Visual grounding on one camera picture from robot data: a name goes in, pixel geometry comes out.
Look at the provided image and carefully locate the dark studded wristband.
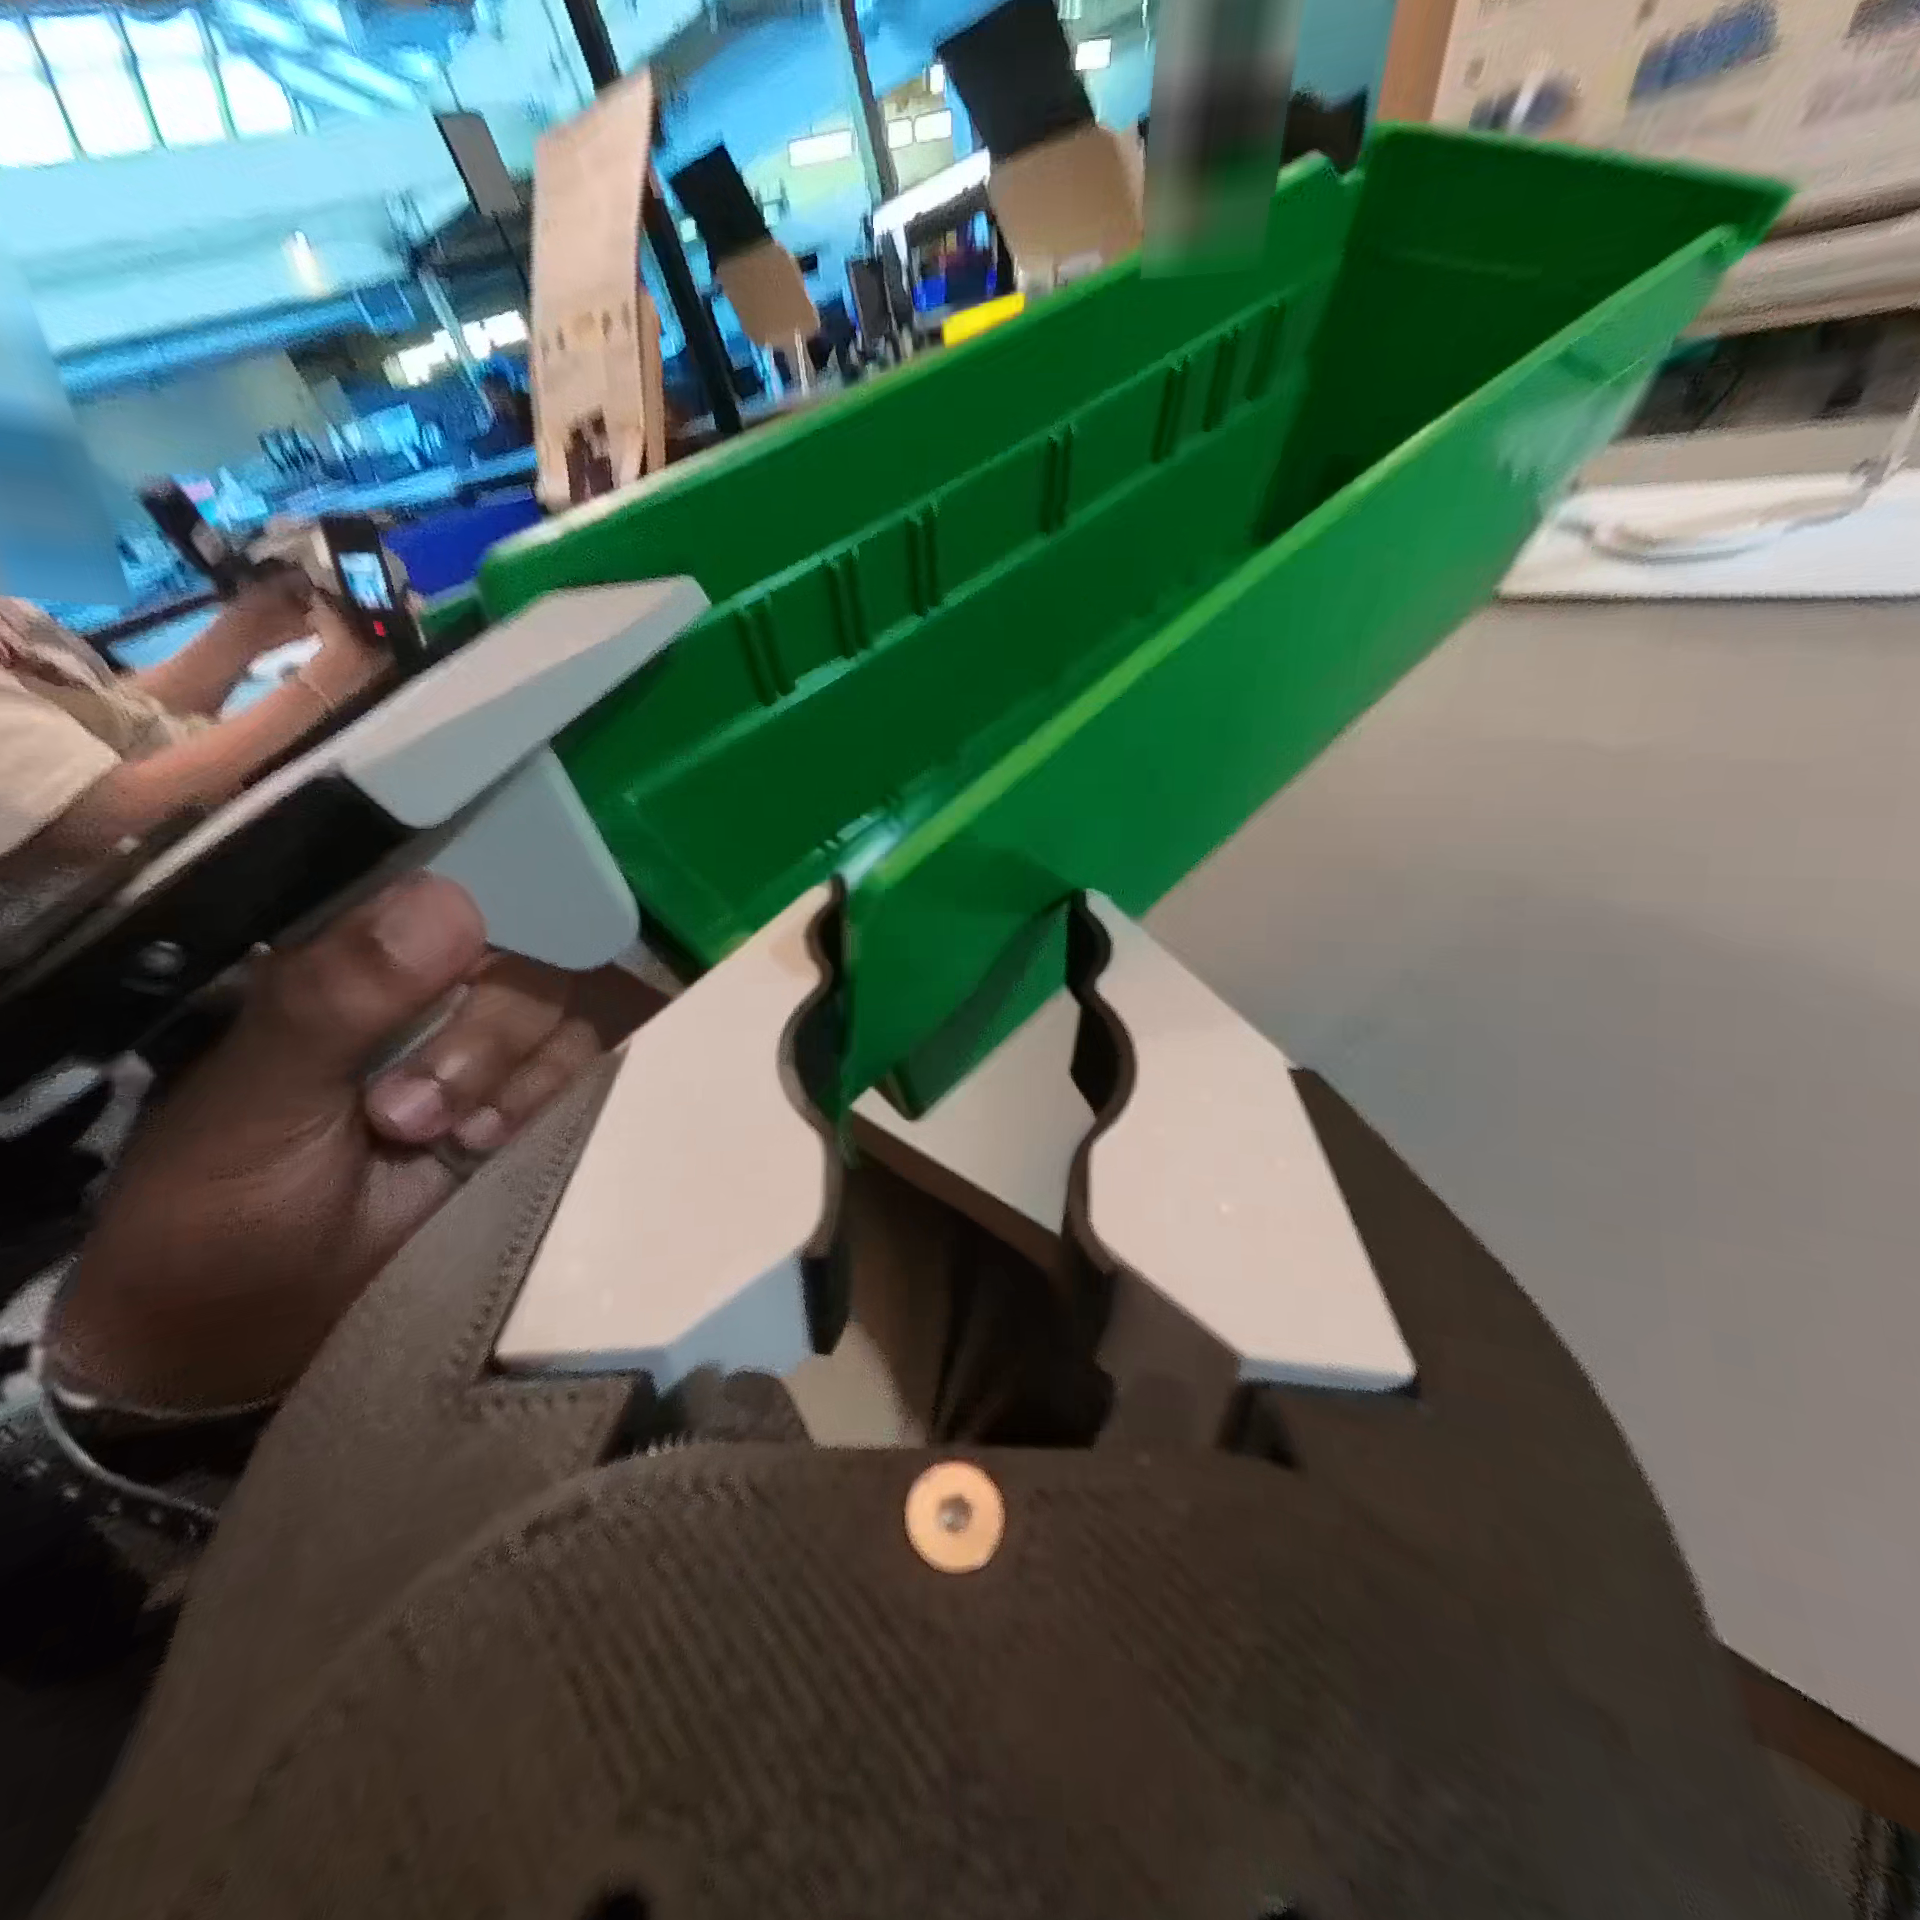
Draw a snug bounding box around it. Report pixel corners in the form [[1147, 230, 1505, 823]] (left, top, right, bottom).
[[0, 1275, 280, 1536]]

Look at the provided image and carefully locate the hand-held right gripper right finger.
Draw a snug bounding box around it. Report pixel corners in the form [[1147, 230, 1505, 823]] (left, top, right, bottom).
[[1063, 889, 1422, 1389]]

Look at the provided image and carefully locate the person's left hand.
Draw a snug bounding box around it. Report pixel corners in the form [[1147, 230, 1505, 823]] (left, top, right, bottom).
[[48, 874, 620, 1412]]

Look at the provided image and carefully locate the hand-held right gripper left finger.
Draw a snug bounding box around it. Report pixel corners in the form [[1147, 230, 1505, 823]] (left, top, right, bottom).
[[493, 879, 860, 1381]]

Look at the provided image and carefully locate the green plastic bin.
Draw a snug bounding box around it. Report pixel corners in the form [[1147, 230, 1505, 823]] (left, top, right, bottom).
[[480, 122, 1793, 1120]]

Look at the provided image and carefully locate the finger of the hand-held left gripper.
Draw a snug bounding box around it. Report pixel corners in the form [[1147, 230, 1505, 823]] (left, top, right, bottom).
[[337, 576, 715, 975]]

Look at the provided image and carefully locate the instruction poster board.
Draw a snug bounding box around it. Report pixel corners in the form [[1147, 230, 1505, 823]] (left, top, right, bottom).
[[1379, 0, 1920, 216]]

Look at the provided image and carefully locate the brown cardboard panel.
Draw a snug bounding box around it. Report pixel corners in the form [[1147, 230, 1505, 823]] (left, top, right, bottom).
[[527, 67, 671, 512]]

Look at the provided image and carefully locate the black hand-held device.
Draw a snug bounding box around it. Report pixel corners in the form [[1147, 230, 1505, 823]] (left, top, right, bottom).
[[318, 515, 432, 672]]

